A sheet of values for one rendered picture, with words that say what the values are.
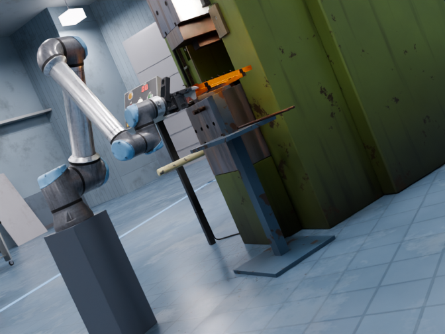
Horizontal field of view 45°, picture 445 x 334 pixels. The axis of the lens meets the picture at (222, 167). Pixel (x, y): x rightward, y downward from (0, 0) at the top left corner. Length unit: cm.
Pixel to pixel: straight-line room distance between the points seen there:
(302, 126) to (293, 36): 50
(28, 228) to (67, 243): 1010
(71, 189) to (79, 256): 31
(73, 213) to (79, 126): 41
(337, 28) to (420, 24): 64
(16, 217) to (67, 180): 1013
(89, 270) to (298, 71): 149
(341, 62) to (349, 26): 21
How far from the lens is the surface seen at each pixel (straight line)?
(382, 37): 326
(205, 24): 324
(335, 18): 308
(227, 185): 321
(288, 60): 294
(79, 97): 230
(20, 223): 1260
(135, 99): 368
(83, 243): 246
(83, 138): 258
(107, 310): 253
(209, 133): 313
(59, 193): 252
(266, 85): 285
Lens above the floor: 78
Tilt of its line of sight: 5 degrees down
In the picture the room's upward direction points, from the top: 23 degrees counter-clockwise
